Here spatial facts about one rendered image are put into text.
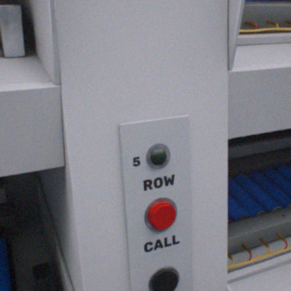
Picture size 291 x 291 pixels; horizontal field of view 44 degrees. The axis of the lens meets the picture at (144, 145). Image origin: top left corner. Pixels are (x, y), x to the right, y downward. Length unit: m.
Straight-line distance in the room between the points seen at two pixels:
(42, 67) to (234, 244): 0.23
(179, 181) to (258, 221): 0.17
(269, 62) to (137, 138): 0.10
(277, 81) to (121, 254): 0.14
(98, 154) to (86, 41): 0.06
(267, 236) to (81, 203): 0.22
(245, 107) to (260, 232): 0.16
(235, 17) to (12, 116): 0.12
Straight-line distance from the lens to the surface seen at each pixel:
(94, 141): 0.18
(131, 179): 0.19
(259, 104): 0.24
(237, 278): 0.33
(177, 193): 0.21
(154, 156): 0.19
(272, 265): 0.35
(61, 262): 0.27
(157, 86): 0.19
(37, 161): 0.19
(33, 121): 0.18
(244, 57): 0.25
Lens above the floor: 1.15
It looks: 14 degrees down
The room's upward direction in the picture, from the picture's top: 3 degrees counter-clockwise
